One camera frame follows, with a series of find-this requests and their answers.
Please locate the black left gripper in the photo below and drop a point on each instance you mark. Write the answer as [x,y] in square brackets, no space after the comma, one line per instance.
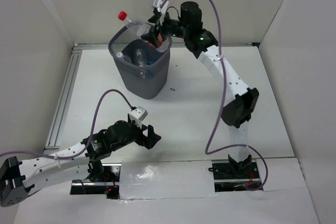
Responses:
[142,135]

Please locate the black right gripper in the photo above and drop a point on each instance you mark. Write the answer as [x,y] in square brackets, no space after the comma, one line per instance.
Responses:
[151,36]

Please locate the red label red cap bottle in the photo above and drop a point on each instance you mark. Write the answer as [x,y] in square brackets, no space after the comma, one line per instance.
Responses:
[137,29]

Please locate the clear bottle blue-white cap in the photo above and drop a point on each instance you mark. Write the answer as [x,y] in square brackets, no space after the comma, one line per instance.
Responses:
[140,58]

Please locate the green blue label bottle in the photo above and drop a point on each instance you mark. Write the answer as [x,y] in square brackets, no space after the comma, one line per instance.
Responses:
[123,57]

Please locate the blue label blue cap bottle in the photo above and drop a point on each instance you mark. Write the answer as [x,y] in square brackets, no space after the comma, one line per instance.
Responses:
[149,70]

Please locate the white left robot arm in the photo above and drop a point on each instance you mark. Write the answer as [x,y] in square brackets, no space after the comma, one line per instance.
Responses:
[21,179]

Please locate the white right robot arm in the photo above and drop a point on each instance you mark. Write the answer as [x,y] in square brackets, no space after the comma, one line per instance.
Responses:
[239,99]

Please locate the grey mesh waste bin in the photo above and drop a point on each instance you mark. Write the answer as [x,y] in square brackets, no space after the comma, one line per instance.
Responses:
[133,75]

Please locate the silver reflective tape sheet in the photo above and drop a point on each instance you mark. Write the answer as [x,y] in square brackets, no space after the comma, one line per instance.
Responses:
[166,180]

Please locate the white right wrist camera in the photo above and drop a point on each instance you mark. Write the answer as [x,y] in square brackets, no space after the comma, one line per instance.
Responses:
[160,6]

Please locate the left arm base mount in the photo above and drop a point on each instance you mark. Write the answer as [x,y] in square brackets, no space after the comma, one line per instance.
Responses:
[107,184]

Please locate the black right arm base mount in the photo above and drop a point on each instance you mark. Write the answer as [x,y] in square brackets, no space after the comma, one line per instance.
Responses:
[223,171]

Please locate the aluminium frame rail left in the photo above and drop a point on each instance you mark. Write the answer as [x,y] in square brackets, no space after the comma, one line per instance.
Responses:
[53,141]

